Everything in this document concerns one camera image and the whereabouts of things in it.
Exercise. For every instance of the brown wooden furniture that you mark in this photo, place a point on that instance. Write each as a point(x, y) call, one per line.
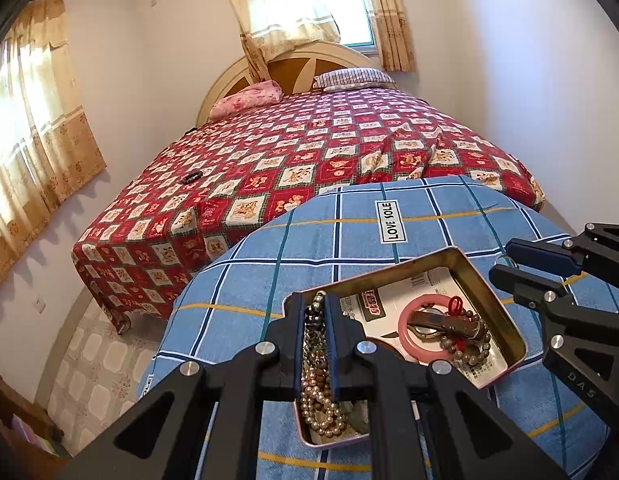
point(19, 425)

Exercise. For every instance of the beige patterned curtain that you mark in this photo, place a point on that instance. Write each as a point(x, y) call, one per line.
point(39, 135)
point(279, 10)
point(394, 20)

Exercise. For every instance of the red patterned bed sheet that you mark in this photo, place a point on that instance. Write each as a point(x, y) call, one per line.
point(314, 145)

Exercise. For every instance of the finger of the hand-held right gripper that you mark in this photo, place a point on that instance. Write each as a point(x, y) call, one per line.
point(529, 287)
point(544, 255)

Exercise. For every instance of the pink metal tin box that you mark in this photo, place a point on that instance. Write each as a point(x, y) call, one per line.
point(489, 320)

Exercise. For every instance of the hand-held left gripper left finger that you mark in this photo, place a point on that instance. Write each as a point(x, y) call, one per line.
point(300, 332)

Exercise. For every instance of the pink bangle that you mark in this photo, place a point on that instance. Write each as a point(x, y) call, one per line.
point(407, 340)

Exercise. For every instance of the white wall socket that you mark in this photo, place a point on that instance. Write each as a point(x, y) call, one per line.
point(39, 305)

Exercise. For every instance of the striped pillow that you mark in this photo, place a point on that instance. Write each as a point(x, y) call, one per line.
point(354, 79)

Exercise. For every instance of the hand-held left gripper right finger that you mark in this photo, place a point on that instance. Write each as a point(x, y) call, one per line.
point(332, 335)

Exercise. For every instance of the beige wooden headboard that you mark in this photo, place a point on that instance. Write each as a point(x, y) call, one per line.
point(224, 85)

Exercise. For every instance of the small black item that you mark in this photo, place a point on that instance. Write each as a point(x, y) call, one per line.
point(192, 178)

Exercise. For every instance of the blue plaid blanket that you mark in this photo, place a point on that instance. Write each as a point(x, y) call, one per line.
point(339, 240)

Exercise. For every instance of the pink floral pillow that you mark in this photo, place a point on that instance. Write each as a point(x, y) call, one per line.
point(244, 100)

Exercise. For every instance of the window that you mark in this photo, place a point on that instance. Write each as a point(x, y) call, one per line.
point(349, 5)

